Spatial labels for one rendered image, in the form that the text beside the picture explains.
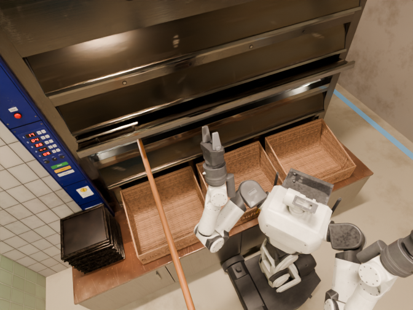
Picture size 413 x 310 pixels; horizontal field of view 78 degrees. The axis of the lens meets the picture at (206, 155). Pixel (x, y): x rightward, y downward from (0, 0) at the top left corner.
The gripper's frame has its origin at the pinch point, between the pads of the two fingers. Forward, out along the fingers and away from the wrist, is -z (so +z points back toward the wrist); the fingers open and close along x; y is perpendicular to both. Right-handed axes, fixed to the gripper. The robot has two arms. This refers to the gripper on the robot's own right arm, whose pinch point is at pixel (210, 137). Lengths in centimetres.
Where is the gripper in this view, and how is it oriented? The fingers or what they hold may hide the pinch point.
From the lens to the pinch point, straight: 92.5
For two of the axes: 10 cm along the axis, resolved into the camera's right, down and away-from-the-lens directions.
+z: 1.3, 8.9, 4.4
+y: -9.0, 2.9, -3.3
